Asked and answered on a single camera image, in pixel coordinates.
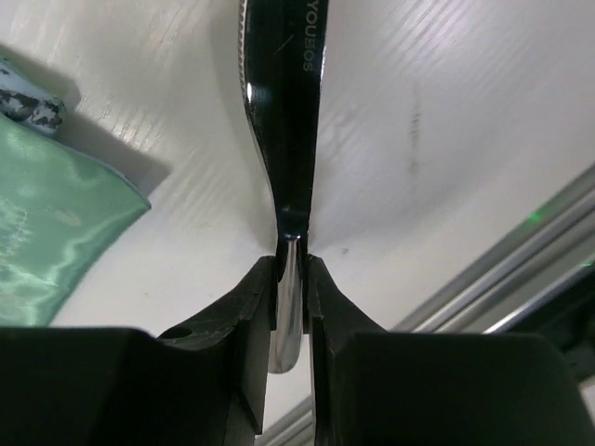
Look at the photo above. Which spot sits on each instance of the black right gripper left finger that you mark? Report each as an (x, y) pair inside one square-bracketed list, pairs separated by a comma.
[(201, 382)]

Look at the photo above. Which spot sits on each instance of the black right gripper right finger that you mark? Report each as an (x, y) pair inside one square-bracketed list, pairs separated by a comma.
[(376, 387)]

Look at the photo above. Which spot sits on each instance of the green damask cloth placemat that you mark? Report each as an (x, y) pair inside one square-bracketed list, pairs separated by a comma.
[(60, 209)]

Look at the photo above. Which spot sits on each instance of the black handled knife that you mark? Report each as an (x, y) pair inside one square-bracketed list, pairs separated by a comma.
[(281, 58)]

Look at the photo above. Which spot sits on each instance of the aluminium frame rail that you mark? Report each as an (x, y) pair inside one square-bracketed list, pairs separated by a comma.
[(538, 280)]

